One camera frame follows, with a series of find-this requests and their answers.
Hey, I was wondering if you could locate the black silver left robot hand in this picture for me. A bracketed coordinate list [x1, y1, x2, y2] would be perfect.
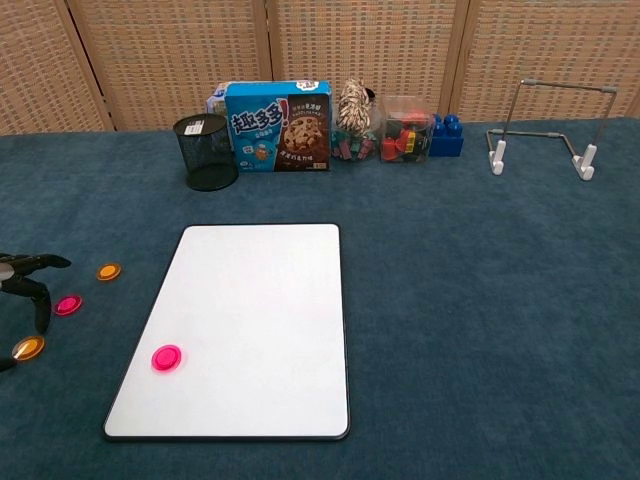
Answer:
[0, 252, 73, 373]

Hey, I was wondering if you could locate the pink round magnet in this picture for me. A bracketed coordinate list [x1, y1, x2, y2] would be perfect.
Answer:
[151, 343, 187, 374]
[51, 294, 84, 317]

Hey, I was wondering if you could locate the white magnetic board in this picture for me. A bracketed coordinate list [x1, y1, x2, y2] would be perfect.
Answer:
[101, 223, 352, 442]

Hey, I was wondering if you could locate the woven rattan screen panel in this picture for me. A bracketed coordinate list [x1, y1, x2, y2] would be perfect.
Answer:
[0, 0, 115, 137]
[66, 0, 274, 133]
[264, 0, 471, 124]
[451, 0, 640, 124]

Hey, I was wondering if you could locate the black mesh pen holder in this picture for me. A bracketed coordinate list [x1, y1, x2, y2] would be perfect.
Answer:
[172, 113, 240, 192]

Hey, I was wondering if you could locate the white blue carton box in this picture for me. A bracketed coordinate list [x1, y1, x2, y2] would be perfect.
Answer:
[204, 82, 231, 114]

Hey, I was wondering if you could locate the blue chocolate cookie box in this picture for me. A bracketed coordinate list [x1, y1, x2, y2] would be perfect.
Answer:
[224, 80, 332, 175]

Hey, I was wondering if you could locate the clear tub of binder clips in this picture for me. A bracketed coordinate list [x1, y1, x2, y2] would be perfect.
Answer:
[330, 124, 380, 163]

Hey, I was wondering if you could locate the zebra print plush toy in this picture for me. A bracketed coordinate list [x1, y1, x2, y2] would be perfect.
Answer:
[335, 78, 379, 136]

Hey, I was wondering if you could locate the clear box of coloured blocks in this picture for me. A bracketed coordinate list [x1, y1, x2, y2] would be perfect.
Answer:
[378, 95, 435, 165]

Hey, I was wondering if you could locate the blue building block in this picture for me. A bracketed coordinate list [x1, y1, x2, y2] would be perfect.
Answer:
[429, 113, 466, 158]

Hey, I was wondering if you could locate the metal wire stand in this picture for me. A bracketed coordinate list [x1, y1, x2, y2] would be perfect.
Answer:
[485, 78, 619, 182]

